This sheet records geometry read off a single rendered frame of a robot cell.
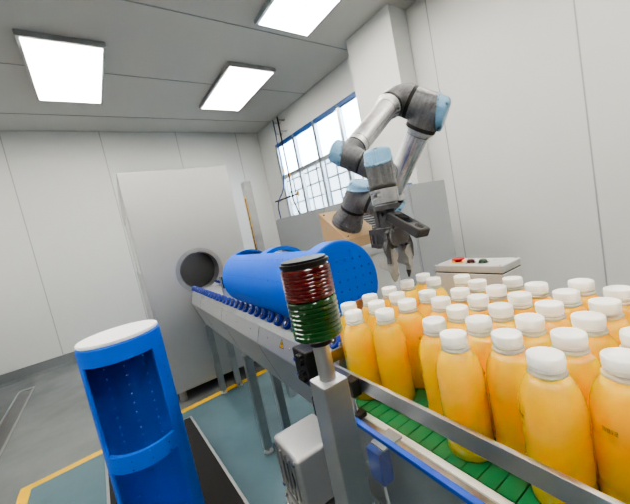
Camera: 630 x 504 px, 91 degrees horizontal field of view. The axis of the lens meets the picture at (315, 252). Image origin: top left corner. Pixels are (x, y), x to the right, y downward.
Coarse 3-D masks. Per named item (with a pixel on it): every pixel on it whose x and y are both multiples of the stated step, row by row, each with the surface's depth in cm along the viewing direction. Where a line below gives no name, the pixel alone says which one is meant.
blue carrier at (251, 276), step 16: (336, 240) 96; (240, 256) 149; (256, 256) 130; (272, 256) 116; (288, 256) 104; (336, 256) 94; (352, 256) 97; (368, 256) 100; (224, 272) 158; (240, 272) 137; (256, 272) 121; (272, 272) 108; (336, 272) 93; (352, 272) 97; (368, 272) 100; (240, 288) 138; (256, 288) 120; (272, 288) 107; (336, 288) 93; (352, 288) 96; (368, 288) 100; (256, 304) 133; (272, 304) 112
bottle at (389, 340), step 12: (384, 324) 63; (396, 324) 64; (384, 336) 62; (396, 336) 62; (384, 348) 62; (396, 348) 62; (384, 360) 63; (396, 360) 62; (408, 360) 64; (384, 372) 64; (396, 372) 62; (408, 372) 63; (384, 384) 65; (396, 384) 63; (408, 384) 63; (408, 396) 63
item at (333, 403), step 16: (320, 384) 39; (336, 384) 38; (320, 400) 39; (336, 400) 38; (320, 416) 40; (336, 416) 38; (352, 416) 40; (320, 432) 41; (336, 432) 38; (352, 432) 40; (336, 448) 38; (352, 448) 39; (336, 464) 39; (352, 464) 39; (336, 480) 40; (352, 480) 39; (336, 496) 41; (352, 496) 39; (368, 496) 41
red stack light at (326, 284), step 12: (324, 264) 37; (288, 276) 36; (300, 276) 36; (312, 276) 36; (324, 276) 36; (288, 288) 37; (300, 288) 36; (312, 288) 36; (324, 288) 36; (288, 300) 37; (300, 300) 36; (312, 300) 36
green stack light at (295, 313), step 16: (288, 304) 38; (304, 304) 36; (320, 304) 36; (336, 304) 38; (304, 320) 36; (320, 320) 36; (336, 320) 38; (304, 336) 37; (320, 336) 36; (336, 336) 37
